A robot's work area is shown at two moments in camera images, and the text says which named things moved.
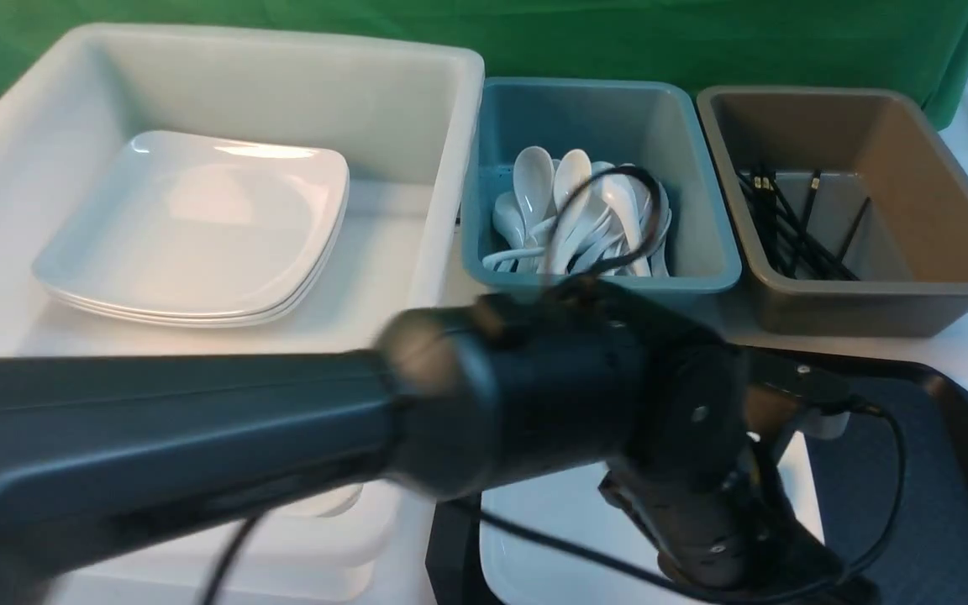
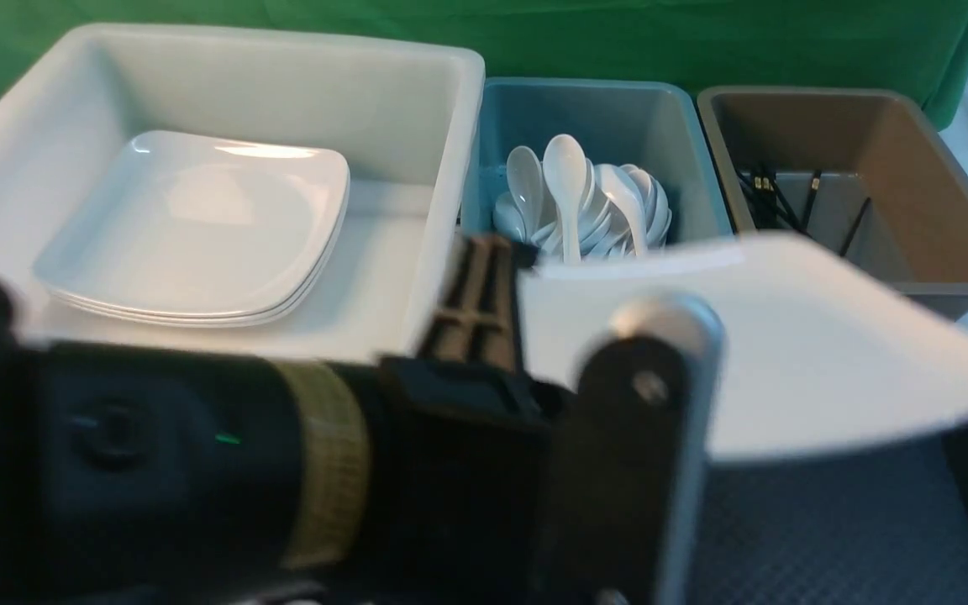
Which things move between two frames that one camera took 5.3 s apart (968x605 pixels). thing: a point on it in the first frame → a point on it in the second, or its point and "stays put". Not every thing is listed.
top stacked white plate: (192, 223) stays put
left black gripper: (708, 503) → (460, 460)
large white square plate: (579, 509) → (818, 342)
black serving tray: (922, 506) stays put
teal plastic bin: (655, 126) stays put
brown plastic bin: (847, 213) stays put
